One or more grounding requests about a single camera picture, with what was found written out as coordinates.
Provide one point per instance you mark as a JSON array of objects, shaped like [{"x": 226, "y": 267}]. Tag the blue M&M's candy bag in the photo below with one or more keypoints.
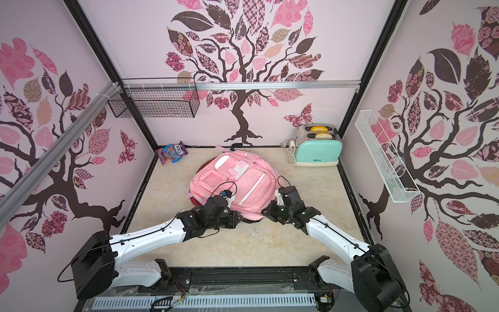
[{"x": 170, "y": 155}]

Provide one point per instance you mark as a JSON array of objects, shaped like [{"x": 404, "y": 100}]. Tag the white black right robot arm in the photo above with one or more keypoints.
[{"x": 349, "y": 249}]

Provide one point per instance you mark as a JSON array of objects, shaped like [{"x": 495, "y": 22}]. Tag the red backpack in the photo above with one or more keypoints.
[{"x": 195, "y": 202}]

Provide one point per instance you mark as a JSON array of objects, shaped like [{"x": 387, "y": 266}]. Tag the aluminium rail back wall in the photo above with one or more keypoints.
[{"x": 273, "y": 85}]

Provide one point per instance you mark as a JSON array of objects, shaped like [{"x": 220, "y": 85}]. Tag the aluminium rail wall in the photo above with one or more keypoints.
[
  {"x": 20, "y": 192},
  {"x": 273, "y": 85}
]

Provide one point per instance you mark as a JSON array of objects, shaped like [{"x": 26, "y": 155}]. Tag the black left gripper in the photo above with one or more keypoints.
[{"x": 232, "y": 223}]

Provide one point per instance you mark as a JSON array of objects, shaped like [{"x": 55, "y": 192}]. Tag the pink red candy bag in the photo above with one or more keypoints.
[{"x": 160, "y": 156}]

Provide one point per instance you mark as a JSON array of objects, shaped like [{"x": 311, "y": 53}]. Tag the pink backpack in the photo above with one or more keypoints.
[{"x": 252, "y": 181}]

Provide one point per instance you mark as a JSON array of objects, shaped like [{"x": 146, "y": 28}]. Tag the mint green toaster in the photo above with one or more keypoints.
[{"x": 317, "y": 145}]

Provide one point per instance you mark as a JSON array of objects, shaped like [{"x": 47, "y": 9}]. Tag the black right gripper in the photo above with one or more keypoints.
[{"x": 273, "y": 210}]

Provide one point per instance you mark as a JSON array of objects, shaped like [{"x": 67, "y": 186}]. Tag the aluminium rail left wall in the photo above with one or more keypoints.
[{"x": 20, "y": 192}]

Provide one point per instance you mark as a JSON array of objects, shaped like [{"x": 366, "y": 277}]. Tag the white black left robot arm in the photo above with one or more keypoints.
[{"x": 106, "y": 261}]

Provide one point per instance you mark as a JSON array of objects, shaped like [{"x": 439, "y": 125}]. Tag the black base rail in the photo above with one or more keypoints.
[{"x": 253, "y": 277}]

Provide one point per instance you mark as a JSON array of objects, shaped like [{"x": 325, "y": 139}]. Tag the white wire shelf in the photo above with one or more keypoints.
[{"x": 377, "y": 136}]

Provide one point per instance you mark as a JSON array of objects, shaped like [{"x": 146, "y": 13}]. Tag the black wire basket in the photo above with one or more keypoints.
[{"x": 156, "y": 98}]

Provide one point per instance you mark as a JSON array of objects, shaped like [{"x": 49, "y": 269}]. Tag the white slotted cable duct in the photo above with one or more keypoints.
[{"x": 256, "y": 302}]

